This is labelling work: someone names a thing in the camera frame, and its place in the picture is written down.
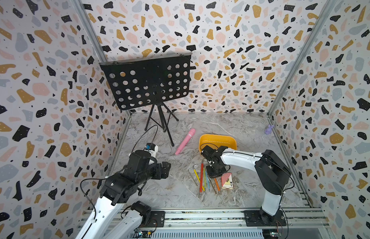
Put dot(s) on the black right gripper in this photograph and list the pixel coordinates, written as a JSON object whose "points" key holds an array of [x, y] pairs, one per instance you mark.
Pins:
{"points": [[215, 169]]}

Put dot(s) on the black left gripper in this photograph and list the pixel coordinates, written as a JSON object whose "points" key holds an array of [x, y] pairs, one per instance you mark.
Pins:
{"points": [[159, 174]]}

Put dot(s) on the blue sleeved hex key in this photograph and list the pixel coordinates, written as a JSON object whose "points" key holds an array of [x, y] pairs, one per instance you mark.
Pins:
{"points": [[207, 181]]}

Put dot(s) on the red sleeved hex key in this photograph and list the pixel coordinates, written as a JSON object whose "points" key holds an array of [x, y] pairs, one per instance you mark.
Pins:
{"points": [[201, 176]]}

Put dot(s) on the orange sleeved hex key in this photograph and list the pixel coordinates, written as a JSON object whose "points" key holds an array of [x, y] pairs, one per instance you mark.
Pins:
{"points": [[217, 185]]}

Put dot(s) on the yellow sleeved hex key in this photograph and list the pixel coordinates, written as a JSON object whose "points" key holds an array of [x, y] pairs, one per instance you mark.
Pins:
{"points": [[198, 178]]}

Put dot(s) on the green sleeved hex key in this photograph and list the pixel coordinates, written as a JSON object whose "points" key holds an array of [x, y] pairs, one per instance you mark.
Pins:
{"points": [[204, 180]]}

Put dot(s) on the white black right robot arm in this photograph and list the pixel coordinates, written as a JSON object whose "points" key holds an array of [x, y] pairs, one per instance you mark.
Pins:
{"points": [[272, 172]]}

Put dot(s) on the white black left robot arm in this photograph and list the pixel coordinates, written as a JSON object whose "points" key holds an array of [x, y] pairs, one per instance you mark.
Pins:
{"points": [[115, 193]]}

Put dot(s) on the second left robot arm base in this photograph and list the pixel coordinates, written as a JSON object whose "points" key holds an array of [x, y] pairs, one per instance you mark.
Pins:
{"points": [[139, 222]]}

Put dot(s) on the playing card box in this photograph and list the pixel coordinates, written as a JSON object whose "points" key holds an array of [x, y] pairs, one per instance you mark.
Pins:
{"points": [[226, 181]]}

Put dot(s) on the yellow plastic storage box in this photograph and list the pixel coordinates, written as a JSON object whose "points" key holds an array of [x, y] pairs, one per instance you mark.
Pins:
{"points": [[215, 141]]}

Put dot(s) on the bare silver hex key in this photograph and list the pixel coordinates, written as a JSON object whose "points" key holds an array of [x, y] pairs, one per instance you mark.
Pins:
{"points": [[191, 176]]}

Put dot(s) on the pink cylindrical massager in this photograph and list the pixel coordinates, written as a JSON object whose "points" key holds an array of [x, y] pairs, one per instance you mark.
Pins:
{"points": [[185, 141]]}

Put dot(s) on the purple rabbit toy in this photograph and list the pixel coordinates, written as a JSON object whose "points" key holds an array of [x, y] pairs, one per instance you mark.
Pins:
{"points": [[268, 129]]}

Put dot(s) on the black perforated music stand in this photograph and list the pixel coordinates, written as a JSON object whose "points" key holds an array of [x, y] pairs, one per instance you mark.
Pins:
{"points": [[149, 82]]}

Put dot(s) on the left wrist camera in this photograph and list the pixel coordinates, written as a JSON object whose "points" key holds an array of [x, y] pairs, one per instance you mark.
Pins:
{"points": [[152, 149]]}

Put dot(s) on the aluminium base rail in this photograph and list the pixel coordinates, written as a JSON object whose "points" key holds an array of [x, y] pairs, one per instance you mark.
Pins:
{"points": [[241, 223]]}

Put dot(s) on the aluminium corner post left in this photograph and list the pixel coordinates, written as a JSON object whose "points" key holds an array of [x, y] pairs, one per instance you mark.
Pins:
{"points": [[80, 10]]}

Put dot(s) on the aluminium corner post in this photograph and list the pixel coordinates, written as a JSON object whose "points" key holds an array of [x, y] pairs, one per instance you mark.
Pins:
{"points": [[80, 10], [326, 10]]}

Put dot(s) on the aluminium corner post right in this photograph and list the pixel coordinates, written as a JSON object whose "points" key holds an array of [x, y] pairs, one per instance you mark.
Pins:
{"points": [[326, 10]]}

